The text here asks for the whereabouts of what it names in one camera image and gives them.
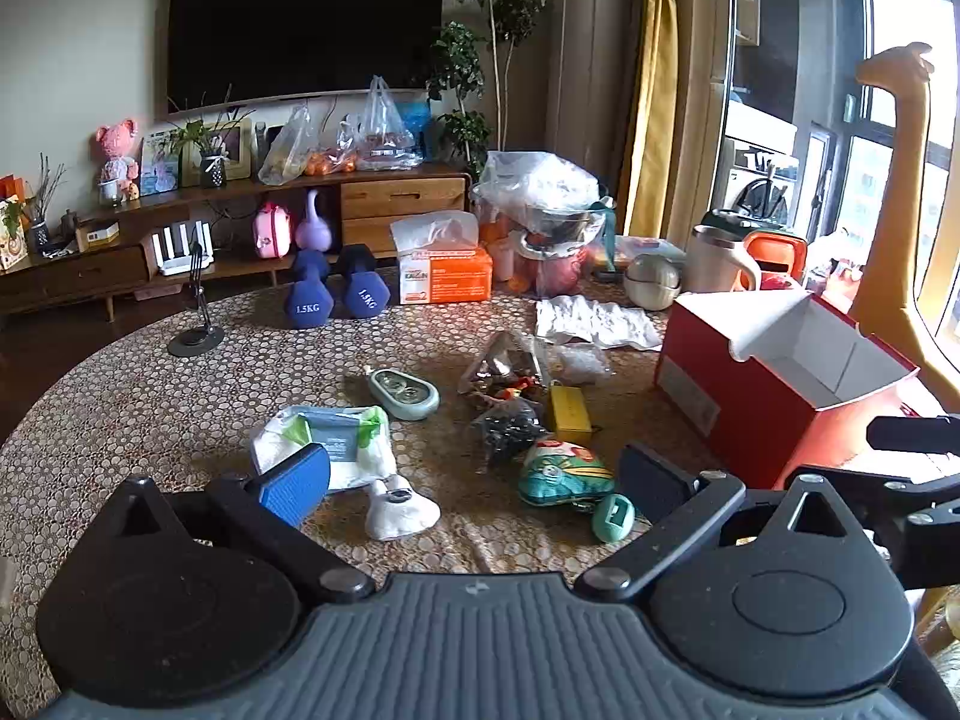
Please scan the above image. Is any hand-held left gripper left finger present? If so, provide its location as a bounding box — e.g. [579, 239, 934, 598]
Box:
[105, 442, 376, 605]

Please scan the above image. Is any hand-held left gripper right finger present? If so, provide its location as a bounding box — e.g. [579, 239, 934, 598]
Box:
[574, 441, 871, 605]

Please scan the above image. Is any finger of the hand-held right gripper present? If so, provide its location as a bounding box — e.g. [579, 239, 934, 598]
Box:
[796, 465, 960, 590]
[866, 414, 960, 457]

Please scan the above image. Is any wet wipes pack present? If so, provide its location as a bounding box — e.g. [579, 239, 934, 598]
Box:
[251, 403, 397, 496]

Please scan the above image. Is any green patterned pouch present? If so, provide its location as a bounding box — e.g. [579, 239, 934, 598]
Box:
[517, 439, 617, 512]

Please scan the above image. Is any red cardboard box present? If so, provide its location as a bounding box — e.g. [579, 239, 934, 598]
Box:
[654, 286, 947, 492]

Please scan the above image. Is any clear bag with white contents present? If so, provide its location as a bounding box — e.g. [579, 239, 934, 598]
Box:
[551, 345, 612, 385]

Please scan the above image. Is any clear bag of black items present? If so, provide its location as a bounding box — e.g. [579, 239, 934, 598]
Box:
[471, 397, 552, 470]

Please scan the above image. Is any braided rope toy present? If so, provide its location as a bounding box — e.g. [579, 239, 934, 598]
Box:
[469, 379, 545, 410]

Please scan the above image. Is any silver foil snack bag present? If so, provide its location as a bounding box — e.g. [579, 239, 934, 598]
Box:
[459, 330, 552, 398]

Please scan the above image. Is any pale green oval case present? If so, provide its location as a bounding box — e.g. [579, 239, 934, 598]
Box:
[366, 366, 441, 422]

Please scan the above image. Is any black phone stand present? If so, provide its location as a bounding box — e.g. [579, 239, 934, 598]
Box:
[166, 240, 226, 359]

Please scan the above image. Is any crumpled white paper towel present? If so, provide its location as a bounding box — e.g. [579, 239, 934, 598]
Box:
[535, 295, 665, 351]

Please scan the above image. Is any blue dumbbell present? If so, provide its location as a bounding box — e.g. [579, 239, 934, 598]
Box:
[335, 244, 391, 320]
[283, 249, 331, 331]

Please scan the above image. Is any cream round lidded bowl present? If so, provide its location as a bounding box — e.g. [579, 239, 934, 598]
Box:
[624, 253, 683, 312]

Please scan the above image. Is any cream mug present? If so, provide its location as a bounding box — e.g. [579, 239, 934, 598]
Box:
[682, 223, 762, 295]

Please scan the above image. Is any yellow giraffe figure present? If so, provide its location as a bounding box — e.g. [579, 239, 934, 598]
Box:
[847, 41, 960, 391]

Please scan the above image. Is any clear storage box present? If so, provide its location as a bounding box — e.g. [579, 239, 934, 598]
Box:
[592, 236, 687, 275]

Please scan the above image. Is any small pink backpack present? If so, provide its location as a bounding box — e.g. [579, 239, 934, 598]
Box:
[253, 200, 293, 261]

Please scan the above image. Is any white router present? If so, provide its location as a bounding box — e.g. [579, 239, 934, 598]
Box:
[150, 220, 216, 277]

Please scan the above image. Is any purple kettlebell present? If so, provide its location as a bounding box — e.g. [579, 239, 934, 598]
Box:
[295, 189, 335, 252]

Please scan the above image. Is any orange tissue box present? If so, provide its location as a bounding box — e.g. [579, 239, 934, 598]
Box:
[390, 211, 494, 306]

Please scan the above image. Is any washing machine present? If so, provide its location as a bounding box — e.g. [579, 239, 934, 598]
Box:
[716, 150, 800, 222]

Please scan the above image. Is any wooden television cabinet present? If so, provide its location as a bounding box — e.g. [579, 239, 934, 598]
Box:
[0, 161, 473, 323]

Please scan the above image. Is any small white yellow box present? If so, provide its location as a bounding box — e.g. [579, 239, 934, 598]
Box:
[75, 219, 121, 252]

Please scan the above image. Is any bag of oranges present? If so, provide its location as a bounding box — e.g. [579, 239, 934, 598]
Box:
[304, 146, 361, 177]

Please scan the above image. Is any small potted plant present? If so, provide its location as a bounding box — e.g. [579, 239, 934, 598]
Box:
[166, 86, 256, 190]

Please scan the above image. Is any large clear bag with pot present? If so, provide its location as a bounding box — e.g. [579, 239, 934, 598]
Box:
[471, 150, 623, 299]

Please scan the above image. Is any clear bag of fruit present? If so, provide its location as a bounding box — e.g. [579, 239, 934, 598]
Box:
[257, 103, 316, 187]

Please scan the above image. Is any dark vase with twigs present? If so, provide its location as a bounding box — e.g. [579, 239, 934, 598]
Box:
[26, 154, 68, 252]

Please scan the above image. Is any white plastic bag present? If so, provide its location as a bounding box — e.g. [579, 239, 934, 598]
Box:
[337, 75, 425, 171]

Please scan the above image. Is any orange gift bag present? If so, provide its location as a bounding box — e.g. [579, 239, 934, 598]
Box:
[0, 174, 31, 272]

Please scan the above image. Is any pink bear figure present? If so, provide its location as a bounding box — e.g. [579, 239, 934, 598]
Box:
[94, 118, 143, 203]

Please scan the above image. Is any blue plastic pack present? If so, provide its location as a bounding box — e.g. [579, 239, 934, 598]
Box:
[394, 94, 434, 158]

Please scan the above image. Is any yellow curtain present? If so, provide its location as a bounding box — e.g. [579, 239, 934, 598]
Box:
[615, 0, 687, 241]

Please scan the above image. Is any tall indoor plant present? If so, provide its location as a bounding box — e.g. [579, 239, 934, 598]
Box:
[426, 0, 547, 179]

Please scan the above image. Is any black television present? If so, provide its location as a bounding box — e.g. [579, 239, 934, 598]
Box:
[165, 0, 445, 117]

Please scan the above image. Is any light wooden photo frame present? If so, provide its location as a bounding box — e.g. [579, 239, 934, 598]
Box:
[196, 118, 254, 182]

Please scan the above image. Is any blue picture frame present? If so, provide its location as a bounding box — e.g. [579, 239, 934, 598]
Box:
[140, 129, 183, 197]

